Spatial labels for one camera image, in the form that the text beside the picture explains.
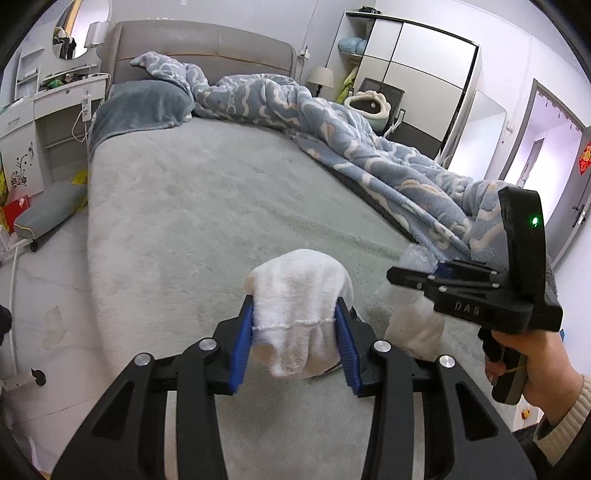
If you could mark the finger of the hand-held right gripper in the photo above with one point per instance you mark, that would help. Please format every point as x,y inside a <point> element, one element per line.
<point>475,271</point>
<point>415,277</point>

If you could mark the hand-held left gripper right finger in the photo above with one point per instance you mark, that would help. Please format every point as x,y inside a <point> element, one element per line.
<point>348,346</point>

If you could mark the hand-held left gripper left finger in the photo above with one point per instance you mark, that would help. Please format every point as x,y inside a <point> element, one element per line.
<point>242,341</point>

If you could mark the white sock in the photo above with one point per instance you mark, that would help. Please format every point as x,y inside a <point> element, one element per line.
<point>413,332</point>
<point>300,295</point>

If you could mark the person's right forearm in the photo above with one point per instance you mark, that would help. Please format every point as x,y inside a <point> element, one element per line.
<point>568,415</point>

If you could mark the person's right hand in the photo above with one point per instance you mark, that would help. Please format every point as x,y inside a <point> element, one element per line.
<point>549,364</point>

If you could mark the grey door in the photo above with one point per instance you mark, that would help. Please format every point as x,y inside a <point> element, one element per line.
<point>577,230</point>

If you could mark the red door decoration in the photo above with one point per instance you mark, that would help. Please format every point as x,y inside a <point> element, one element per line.
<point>586,158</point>

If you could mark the blue patterned blanket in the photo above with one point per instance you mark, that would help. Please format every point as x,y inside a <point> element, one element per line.
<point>369,152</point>

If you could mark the grey bed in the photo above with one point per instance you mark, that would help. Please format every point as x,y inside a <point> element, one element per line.
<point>207,207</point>

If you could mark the white and green pet bed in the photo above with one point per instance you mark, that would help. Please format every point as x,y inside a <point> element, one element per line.
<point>369,108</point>

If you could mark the black office chair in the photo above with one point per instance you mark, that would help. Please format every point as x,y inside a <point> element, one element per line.
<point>392,94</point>

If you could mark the crumpled clear floor wrapper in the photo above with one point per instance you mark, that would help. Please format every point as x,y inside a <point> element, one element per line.
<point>53,325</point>

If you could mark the white and black wardrobe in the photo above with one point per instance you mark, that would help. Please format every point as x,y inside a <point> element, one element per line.
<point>425,60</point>

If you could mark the bedside lamp with shade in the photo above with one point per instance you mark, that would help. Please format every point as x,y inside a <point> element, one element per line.
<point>322,77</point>

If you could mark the yellow plastic bag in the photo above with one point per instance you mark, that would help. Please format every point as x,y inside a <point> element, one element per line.
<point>81,177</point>

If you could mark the white clothes rack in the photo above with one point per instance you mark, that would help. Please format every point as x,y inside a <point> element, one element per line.
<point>15,300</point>

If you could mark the grey cushioned wheeled stool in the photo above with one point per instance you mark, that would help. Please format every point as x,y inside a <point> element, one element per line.
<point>46,207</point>

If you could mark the black fleece garment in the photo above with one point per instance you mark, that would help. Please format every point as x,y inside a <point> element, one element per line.
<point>4,323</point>

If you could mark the light blue shelf pillow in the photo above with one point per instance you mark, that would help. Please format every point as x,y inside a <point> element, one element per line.
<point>353,46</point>

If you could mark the grey-blue pillow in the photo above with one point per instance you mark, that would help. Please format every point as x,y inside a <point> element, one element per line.
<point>138,108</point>

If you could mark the red box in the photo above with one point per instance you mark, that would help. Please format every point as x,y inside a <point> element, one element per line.
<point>16,212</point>

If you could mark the white dressing table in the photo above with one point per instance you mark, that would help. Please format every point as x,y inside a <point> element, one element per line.
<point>55,101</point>

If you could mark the white dresser lamp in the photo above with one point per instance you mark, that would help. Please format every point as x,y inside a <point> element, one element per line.
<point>96,34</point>

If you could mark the wall socket with plug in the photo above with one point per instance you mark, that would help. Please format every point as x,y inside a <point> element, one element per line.
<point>303,52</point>

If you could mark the oval wall mirror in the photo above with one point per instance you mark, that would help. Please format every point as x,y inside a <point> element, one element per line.
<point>87,27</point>

